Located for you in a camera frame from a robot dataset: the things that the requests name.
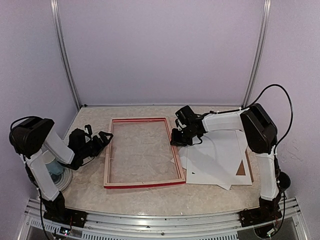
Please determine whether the light blue cup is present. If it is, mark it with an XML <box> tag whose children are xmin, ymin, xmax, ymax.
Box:
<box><xmin>42</xmin><ymin>150</ymin><xmax>64</xmax><ymax>175</ymax></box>

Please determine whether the white mat board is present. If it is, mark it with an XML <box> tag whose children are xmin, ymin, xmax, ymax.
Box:
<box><xmin>186</xmin><ymin>147</ymin><xmax>253</xmax><ymax>189</ymax></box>

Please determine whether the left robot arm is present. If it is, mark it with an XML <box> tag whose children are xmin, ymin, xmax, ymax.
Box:
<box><xmin>9</xmin><ymin>116</ymin><xmax>114</xmax><ymax>224</ymax></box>

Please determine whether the wooden red photo frame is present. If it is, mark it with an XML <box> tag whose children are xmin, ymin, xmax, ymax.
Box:
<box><xmin>103</xmin><ymin>116</ymin><xmax>186</xmax><ymax>190</ymax></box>

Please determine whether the aluminium front rail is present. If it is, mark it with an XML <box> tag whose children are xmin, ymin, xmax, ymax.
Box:
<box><xmin>17</xmin><ymin>198</ymin><xmax>309</xmax><ymax>240</ymax></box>

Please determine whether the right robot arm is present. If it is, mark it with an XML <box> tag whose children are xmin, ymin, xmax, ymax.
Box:
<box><xmin>170</xmin><ymin>103</ymin><xmax>285</xmax><ymax>224</ymax></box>

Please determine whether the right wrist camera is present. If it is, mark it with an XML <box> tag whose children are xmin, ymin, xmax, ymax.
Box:
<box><xmin>174</xmin><ymin>118</ymin><xmax>186</xmax><ymax>131</ymax></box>

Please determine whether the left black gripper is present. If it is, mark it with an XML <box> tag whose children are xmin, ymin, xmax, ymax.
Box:
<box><xmin>79</xmin><ymin>131</ymin><xmax>113</xmax><ymax>159</ymax></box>

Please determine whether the clear acrylic sheet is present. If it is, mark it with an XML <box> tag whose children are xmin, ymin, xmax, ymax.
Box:
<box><xmin>110</xmin><ymin>122</ymin><xmax>178</xmax><ymax>183</ymax></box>

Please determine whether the brown backing board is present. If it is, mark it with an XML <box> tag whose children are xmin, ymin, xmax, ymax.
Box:
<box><xmin>236</xmin><ymin>150</ymin><xmax>254</xmax><ymax>182</ymax></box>

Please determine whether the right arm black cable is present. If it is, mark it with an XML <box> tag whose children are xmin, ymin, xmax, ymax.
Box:
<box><xmin>197</xmin><ymin>83</ymin><xmax>294</xmax><ymax>151</ymax></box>

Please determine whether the white round plate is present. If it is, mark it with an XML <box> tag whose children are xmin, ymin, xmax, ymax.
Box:
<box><xmin>50</xmin><ymin>168</ymin><xmax>73</xmax><ymax>192</ymax></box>

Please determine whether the right aluminium post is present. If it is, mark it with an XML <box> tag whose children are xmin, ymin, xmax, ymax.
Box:
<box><xmin>241</xmin><ymin>0</ymin><xmax>272</xmax><ymax>107</ymax></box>

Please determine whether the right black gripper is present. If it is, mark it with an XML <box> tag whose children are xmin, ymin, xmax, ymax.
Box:
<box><xmin>171</xmin><ymin>125</ymin><xmax>198</xmax><ymax>146</ymax></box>

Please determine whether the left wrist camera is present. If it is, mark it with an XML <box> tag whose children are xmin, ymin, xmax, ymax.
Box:
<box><xmin>84</xmin><ymin>124</ymin><xmax>93</xmax><ymax>139</ymax></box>

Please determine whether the aluminium post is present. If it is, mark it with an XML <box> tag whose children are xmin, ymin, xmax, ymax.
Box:
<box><xmin>50</xmin><ymin>0</ymin><xmax>82</xmax><ymax>111</ymax></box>
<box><xmin>241</xmin><ymin>0</ymin><xmax>272</xmax><ymax>107</ymax></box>

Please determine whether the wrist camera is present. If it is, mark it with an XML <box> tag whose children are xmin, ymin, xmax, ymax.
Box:
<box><xmin>174</xmin><ymin>118</ymin><xmax>186</xmax><ymax>131</ymax></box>
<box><xmin>84</xmin><ymin>124</ymin><xmax>93</xmax><ymax>139</ymax></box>

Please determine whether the white photo paper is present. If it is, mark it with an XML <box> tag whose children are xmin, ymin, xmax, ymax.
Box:
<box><xmin>178</xmin><ymin>130</ymin><xmax>252</xmax><ymax>191</ymax></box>

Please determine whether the left aluminium post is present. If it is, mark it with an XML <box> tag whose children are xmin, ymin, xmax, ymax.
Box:
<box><xmin>50</xmin><ymin>0</ymin><xmax>82</xmax><ymax>111</ymax></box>

